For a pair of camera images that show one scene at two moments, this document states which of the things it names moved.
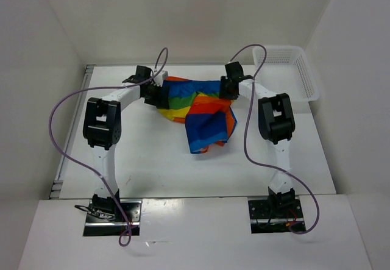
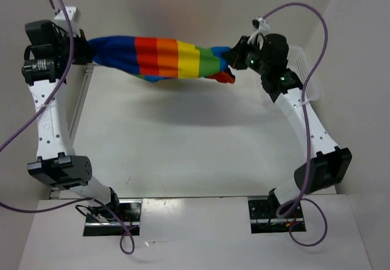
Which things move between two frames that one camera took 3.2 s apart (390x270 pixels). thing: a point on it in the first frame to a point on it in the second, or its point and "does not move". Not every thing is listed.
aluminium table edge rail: x=66 y=163 does not move
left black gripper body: x=154 y=91 to x=80 y=55
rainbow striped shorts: x=208 y=117 to x=153 y=59
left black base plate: x=102 y=223 does not move
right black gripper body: x=224 y=82 to x=249 y=56
